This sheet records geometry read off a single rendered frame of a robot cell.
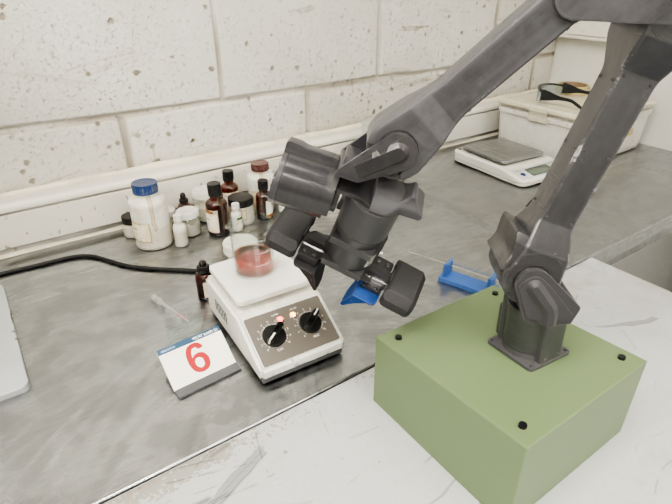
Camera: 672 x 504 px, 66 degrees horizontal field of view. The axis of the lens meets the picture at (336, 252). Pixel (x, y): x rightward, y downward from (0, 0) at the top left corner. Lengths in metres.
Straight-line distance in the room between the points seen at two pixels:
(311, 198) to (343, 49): 0.91
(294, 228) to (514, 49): 0.29
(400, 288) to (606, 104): 0.27
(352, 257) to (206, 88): 0.73
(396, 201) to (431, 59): 1.10
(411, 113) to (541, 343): 0.28
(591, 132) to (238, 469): 0.50
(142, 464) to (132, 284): 0.40
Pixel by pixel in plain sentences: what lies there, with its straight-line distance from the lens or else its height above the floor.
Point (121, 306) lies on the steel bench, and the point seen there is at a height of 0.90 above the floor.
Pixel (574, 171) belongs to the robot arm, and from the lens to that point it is 0.53.
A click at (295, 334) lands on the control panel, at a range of 0.72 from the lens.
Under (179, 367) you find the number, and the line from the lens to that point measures 0.73.
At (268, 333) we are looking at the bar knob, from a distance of 0.71.
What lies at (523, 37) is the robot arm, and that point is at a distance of 0.49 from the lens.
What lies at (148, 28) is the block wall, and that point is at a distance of 1.15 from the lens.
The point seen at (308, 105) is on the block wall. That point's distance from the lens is 1.34.
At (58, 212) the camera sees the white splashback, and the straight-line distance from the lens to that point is 1.14.
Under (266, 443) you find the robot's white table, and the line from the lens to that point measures 0.64.
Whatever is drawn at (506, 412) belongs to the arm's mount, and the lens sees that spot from 0.54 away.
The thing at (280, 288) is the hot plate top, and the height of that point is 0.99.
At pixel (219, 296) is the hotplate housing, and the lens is 0.77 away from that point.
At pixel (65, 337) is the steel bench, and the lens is 0.88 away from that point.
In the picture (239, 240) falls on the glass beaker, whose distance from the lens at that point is 0.73.
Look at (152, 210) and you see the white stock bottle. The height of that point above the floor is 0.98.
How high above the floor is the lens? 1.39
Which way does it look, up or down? 29 degrees down
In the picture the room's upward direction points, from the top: straight up
